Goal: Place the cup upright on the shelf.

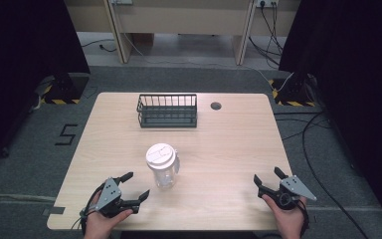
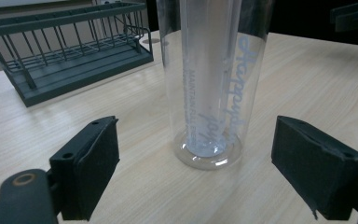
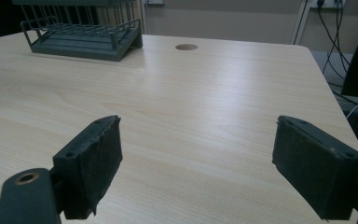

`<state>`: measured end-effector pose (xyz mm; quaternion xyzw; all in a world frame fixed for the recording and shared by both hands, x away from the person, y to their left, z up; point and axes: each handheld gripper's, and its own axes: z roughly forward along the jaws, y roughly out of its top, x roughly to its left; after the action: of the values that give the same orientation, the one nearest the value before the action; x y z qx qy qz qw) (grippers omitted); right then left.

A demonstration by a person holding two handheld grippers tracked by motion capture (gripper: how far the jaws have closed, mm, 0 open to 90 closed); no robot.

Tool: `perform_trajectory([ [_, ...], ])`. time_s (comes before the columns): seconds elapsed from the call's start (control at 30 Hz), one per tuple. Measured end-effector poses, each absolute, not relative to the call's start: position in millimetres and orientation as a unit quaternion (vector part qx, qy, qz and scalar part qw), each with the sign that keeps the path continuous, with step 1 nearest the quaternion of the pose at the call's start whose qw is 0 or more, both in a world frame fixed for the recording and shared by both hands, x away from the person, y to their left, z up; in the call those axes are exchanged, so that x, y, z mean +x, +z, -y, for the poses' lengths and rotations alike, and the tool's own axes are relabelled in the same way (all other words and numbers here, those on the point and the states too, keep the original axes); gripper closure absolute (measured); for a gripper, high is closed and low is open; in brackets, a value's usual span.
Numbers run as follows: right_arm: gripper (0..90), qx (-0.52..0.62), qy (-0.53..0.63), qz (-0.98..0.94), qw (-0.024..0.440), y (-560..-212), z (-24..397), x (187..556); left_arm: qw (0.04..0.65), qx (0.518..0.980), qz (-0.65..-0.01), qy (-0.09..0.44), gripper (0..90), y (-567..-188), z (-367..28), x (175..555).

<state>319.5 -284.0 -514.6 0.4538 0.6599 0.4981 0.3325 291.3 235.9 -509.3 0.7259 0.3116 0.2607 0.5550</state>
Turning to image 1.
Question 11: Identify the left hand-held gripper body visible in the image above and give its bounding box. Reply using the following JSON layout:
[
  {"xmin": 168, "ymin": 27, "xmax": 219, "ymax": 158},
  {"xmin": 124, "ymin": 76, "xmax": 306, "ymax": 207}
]
[{"xmin": 94, "ymin": 177, "xmax": 141, "ymax": 219}]

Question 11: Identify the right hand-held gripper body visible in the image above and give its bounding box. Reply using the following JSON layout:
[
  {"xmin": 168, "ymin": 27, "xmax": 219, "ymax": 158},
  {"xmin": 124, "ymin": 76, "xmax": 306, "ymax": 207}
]
[{"xmin": 258, "ymin": 174, "xmax": 318, "ymax": 211}]

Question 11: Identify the clear plastic bottle white lid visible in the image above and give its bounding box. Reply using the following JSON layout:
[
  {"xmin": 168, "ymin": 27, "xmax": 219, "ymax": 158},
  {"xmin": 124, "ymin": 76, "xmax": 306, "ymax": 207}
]
[{"xmin": 145, "ymin": 142, "xmax": 181, "ymax": 190}]

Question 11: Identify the black wire rack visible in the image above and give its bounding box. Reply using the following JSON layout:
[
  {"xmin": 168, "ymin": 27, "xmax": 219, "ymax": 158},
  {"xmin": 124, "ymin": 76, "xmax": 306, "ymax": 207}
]
[{"xmin": 136, "ymin": 94, "xmax": 198, "ymax": 129}]

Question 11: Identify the person's right hand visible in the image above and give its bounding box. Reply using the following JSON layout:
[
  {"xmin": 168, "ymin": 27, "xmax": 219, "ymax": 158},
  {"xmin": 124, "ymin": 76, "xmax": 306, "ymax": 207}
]
[{"xmin": 262, "ymin": 193, "xmax": 308, "ymax": 239}]

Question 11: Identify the person's left hand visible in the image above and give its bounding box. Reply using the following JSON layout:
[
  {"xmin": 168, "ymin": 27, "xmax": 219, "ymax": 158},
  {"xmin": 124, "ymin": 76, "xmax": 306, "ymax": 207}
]
[{"xmin": 83, "ymin": 190, "xmax": 134, "ymax": 239}]

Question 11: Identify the light wooden table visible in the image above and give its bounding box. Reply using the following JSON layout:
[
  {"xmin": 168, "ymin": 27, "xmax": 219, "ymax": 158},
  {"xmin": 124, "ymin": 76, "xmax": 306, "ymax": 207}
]
[{"xmin": 46, "ymin": 92, "xmax": 309, "ymax": 232}]

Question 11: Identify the black tape mark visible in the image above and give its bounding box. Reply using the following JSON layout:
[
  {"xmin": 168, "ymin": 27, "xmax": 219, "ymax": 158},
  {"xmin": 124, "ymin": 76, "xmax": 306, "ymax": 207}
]
[{"xmin": 54, "ymin": 123, "xmax": 79, "ymax": 146}]

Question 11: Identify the black stand base striped tape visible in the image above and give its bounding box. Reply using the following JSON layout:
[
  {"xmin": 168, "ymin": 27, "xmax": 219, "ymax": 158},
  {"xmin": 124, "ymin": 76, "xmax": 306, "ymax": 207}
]
[
  {"xmin": 39, "ymin": 73, "xmax": 90, "ymax": 106},
  {"xmin": 268, "ymin": 74, "xmax": 316, "ymax": 108}
]

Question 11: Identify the black curtain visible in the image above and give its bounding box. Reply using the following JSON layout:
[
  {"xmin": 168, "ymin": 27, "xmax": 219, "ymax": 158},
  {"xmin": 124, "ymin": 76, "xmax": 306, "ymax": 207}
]
[
  {"xmin": 278, "ymin": 0, "xmax": 382, "ymax": 230},
  {"xmin": 0, "ymin": 0, "xmax": 92, "ymax": 170}
]

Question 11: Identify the beige desk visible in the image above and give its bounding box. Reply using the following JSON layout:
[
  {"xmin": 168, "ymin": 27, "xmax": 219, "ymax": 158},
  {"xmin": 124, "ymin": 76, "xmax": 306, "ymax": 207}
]
[{"xmin": 64, "ymin": 0, "xmax": 302, "ymax": 66}]

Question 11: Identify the left hand-held gripper cable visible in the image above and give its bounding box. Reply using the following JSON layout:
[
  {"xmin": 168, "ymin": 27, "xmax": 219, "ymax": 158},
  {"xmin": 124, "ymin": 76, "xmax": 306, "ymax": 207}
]
[{"xmin": 71, "ymin": 183, "xmax": 105, "ymax": 237}]

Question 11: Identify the hand-held gripper cable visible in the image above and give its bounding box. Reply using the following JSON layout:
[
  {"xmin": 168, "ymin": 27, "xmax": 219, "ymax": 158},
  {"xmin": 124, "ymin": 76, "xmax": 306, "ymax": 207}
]
[
  {"xmin": 71, "ymin": 183, "xmax": 105, "ymax": 237},
  {"xmin": 296, "ymin": 198, "xmax": 311, "ymax": 238}
]

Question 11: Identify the right hand-held gripper cable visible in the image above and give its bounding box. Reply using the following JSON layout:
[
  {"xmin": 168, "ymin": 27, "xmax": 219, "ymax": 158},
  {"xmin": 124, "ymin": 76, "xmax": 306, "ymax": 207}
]
[{"xmin": 296, "ymin": 198, "xmax": 311, "ymax": 238}]

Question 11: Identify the black cable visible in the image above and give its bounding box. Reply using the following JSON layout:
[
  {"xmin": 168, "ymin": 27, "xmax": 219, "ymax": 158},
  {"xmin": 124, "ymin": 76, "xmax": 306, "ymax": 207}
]
[
  {"xmin": 81, "ymin": 39, "xmax": 117, "ymax": 54},
  {"xmin": 273, "ymin": 111, "xmax": 370, "ymax": 239}
]

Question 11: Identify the bundle of black cables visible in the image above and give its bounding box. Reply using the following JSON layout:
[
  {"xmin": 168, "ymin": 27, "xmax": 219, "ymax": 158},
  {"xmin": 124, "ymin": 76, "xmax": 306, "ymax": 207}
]
[{"xmin": 248, "ymin": 1, "xmax": 285, "ymax": 68}]

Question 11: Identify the white wall socket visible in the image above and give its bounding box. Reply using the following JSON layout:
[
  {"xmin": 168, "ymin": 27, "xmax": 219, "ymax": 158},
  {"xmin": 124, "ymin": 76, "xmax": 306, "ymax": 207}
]
[{"xmin": 256, "ymin": 0, "xmax": 279, "ymax": 8}]

